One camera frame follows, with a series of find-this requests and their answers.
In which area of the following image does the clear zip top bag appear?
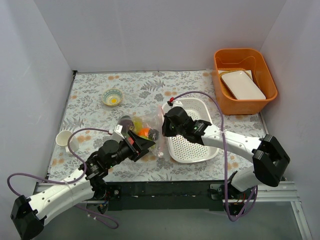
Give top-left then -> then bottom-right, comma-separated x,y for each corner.
114,106 -> 165,157

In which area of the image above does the dark purple plum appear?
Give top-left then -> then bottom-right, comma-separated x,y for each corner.
148,128 -> 159,141

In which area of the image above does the dark red apple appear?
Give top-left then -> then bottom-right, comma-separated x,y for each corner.
118,115 -> 135,132

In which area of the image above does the orange fruit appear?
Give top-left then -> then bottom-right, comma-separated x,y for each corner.
138,127 -> 150,138

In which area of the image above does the yellow banana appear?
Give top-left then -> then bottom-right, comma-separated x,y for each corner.
132,118 -> 143,133

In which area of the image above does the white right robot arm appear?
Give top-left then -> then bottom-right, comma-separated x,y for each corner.
162,106 -> 290,199

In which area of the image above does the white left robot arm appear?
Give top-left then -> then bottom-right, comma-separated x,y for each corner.
10,131 -> 156,240

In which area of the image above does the white perforated plastic basket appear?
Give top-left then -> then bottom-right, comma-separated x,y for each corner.
166,97 -> 219,164

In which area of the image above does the white paper cup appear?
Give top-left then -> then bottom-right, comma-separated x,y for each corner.
55,130 -> 79,153

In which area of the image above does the floral patterned table mat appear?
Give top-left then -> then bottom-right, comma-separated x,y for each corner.
48,70 -> 265,182

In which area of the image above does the patterned small bowl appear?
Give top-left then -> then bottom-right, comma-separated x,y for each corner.
101,88 -> 124,107

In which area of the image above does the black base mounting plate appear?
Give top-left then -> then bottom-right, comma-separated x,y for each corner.
101,180 -> 225,212

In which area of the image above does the white rectangular plate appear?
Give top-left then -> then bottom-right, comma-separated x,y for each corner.
218,70 -> 266,100

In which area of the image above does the orange plastic tub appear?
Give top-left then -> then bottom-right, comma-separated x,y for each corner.
212,48 -> 278,115

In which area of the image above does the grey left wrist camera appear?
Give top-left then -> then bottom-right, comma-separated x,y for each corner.
112,124 -> 125,142

